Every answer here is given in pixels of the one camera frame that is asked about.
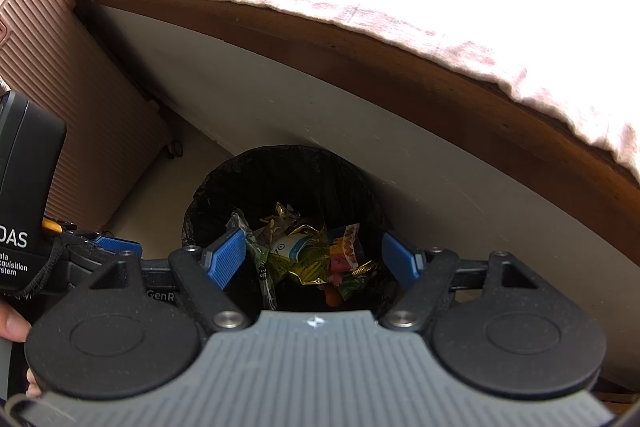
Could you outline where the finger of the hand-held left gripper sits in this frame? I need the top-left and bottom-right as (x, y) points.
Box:
(62, 229), (143, 280)

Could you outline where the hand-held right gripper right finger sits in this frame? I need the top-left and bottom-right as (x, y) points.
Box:
(380, 231), (538, 331)

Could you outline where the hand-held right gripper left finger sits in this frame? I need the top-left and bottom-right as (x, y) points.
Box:
(87, 227), (251, 331)

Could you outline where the green plastic wrapper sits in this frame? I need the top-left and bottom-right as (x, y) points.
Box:
(227, 209), (277, 309)

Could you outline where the red printed snack wrapper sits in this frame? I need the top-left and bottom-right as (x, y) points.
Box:
(327, 223), (374, 279)

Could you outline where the gold candy wrapper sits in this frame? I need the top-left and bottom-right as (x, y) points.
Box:
(260, 202), (302, 234)

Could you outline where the black trash bin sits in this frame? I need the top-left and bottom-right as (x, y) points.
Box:
(182, 145), (402, 311)

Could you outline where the person's left hand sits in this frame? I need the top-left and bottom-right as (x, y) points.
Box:
(0, 303), (46, 400)

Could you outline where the pink ribbed suitcase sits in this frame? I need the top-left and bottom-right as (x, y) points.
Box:
(0, 0), (174, 230)

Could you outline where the wooden bed frame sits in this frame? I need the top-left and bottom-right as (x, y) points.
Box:
(87, 0), (640, 390)

